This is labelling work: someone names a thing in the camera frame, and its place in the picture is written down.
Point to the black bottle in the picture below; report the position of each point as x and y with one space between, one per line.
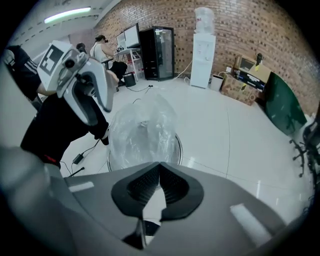
259 59

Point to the white ceiling tube light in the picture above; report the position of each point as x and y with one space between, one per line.
67 15

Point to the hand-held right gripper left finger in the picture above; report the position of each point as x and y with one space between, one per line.
95 200

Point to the clear water jug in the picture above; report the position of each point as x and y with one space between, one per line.
205 21

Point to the open brown cardboard box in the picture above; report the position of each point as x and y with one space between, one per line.
243 63

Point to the computer monitor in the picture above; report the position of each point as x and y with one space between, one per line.
121 40
132 36

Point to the plain yellow cardboard box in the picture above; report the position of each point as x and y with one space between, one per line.
261 73

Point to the black glass-door fridge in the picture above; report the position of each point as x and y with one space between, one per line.
156 53

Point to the white desk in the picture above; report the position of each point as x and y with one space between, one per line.
127 51

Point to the flat black box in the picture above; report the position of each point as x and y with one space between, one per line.
251 81

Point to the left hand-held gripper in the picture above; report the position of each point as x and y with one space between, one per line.
57 67

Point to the printed brown cardboard box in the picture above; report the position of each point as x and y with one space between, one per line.
237 91

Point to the person's black trousers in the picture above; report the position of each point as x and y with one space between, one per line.
57 130

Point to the clear plastic bin liner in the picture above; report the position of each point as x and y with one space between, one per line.
142 130

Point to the person's black striped shirt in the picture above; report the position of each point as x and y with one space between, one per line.
23 72

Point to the white water dispenser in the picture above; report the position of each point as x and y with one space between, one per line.
202 62

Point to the dark green curved panel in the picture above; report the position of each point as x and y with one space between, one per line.
285 105

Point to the black office chair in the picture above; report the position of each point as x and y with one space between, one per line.
311 145

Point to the black round waste bin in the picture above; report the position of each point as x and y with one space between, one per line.
130 80

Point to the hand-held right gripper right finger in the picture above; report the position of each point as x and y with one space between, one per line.
225 200

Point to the black power adapter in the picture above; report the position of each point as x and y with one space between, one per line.
78 158

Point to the person's left forearm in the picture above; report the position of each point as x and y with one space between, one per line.
46 90

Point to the small white waste bin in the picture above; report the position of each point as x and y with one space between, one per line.
216 83

